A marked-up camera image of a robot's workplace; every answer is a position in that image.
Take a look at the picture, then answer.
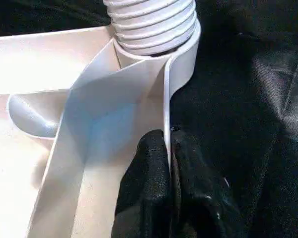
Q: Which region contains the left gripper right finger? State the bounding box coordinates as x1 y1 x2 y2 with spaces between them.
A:
169 125 247 238

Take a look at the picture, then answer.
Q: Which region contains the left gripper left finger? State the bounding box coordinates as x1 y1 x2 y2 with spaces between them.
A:
111 128 175 238

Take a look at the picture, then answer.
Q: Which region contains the white plastic table leg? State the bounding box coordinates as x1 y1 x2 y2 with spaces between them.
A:
103 0 199 57

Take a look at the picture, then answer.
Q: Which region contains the white plastic table top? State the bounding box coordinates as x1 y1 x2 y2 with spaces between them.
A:
0 22 202 238

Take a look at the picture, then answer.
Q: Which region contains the black work mat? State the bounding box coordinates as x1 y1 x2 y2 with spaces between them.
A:
0 0 298 238

